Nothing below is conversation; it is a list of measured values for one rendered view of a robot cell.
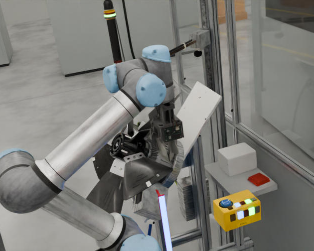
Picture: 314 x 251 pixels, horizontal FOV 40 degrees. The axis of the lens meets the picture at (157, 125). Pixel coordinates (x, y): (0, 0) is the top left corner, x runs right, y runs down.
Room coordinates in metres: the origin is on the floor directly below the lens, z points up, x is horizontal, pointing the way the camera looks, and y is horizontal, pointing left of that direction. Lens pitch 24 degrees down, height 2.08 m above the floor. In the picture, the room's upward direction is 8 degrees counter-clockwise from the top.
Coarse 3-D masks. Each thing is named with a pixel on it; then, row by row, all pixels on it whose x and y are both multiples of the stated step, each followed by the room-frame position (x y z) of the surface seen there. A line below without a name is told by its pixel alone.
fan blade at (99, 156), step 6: (108, 144) 1.89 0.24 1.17; (102, 150) 1.93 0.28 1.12; (108, 150) 1.89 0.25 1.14; (96, 156) 1.99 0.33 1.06; (102, 156) 1.93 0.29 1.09; (108, 156) 1.90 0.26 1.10; (96, 162) 1.99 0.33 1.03; (102, 162) 1.94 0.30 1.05; (108, 162) 1.91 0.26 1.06; (96, 168) 1.98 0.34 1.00; (102, 168) 1.94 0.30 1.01; (108, 168) 1.91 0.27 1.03; (102, 174) 1.94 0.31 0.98
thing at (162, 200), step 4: (160, 200) 1.35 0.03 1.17; (164, 200) 1.35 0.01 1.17; (160, 204) 1.35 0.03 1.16; (164, 204) 1.35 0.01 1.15; (160, 208) 1.35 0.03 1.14; (164, 208) 1.35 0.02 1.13; (164, 212) 1.35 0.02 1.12; (164, 216) 1.35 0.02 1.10; (164, 220) 1.35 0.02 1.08; (164, 224) 1.35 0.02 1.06; (164, 228) 1.35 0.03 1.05; (168, 228) 1.35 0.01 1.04; (164, 232) 1.35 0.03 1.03; (168, 232) 1.35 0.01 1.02; (168, 236) 1.35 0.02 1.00; (168, 240) 1.35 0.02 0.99; (168, 244) 1.35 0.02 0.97; (168, 248) 1.35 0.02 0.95
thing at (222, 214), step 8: (240, 192) 1.48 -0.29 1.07; (248, 192) 1.47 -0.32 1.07; (216, 200) 1.45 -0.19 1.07; (232, 200) 1.43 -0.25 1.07; (240, 200) 1.42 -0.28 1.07; (216, 208) 1.42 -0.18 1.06; (224, 208) 1.39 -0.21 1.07; (240, 208) 1.38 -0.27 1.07; (248, 208) 1.38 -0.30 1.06; (216, 216) 1.42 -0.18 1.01; (224, 216) 1.36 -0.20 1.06; (248, 216) 1.38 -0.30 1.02; (256, 216) 1.39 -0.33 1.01; (224, 224) 1.36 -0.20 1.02; (232, 224) 1.36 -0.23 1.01; (240, 224) 1.37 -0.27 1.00
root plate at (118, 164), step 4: (116, 160) 1.76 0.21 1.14; (112, 164) 1.76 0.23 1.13; (116, 164) 1.75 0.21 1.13; (120, 164) 1.75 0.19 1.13; (124, 164) 1.74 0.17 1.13; (112, 168) 1.74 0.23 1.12; (116, 168) 1.74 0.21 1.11; (112, 172) 1.73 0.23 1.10; (116, 172) 1.73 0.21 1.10; (120, 172) 1.73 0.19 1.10
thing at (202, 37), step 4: (200, 28) 2.22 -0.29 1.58; (204, 28) 2.20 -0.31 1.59; (208, 28) 2.20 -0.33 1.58; (192, 32) 2.18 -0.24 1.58; (196, 32) 2.17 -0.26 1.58; (200, 32) 2.16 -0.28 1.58; (204, 32) 2.15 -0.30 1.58; (208, 32) 2.17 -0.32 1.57; (192, 36) 2.14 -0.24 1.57; (196, 36) 2.13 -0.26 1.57; (200, 36) 2.12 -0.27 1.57; (204, 36) 2.14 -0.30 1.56; (208, 36) 2.17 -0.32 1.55; (192, 40) 2.15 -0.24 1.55; (196, 40) 2.13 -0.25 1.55; (200, 40) 2.12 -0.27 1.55; (204, 40) 2.14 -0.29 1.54; (208, 40) 2.17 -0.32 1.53; (192, 44) 2.15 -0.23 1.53; (196, 44) 2.13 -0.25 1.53; (200, 44) 2.12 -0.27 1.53; (204, 44) 2.14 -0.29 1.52; (208, 44) 2.17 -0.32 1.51
